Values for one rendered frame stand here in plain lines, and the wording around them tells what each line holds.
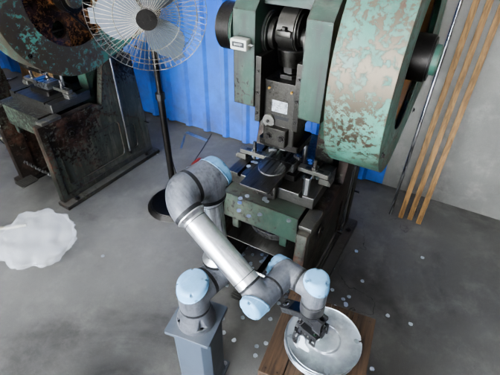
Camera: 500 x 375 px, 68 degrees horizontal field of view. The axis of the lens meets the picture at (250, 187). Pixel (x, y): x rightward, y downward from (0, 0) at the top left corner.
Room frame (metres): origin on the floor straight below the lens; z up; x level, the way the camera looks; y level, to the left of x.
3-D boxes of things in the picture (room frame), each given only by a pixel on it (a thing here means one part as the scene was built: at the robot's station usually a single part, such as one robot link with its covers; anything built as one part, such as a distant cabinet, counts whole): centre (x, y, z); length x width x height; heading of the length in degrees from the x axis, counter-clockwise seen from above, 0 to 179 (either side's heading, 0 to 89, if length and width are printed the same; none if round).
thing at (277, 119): (1.47, -0.14, 1.04); 0.17 x 0.15 x 0.30; 151
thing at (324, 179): (1.43, -0.31, 0.76); 0.17 x 0.06 x 0.10; 61
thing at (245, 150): (1.59, -0.01, 0.76); 0.17 x 0.06 x 0.10; 61
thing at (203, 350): (0.84, 0.20, 0.23); 0.19 x 0.19 x 0.45; 71
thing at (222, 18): (1.65, 0.05, 1.31); 0.22 x 0.12 x 0.22; 151
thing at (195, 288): (0.84, 0.19, 0.62); 0.13 x 0.12 x 0.14; 140
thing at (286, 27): (1.51, -0.16, 1.27); 0.21 x 0.12 x 0.34; 151
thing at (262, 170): (1.36, -0.07, 0.72); 0.25 x 0.14 x 0.14; 151
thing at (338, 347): (0.80, -0.30, 0.39); 0.29 x 0.29 x 0.01
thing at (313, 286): (0.68, -0.19, 0.85); 0.09 x 0.08 x 0.11; 50
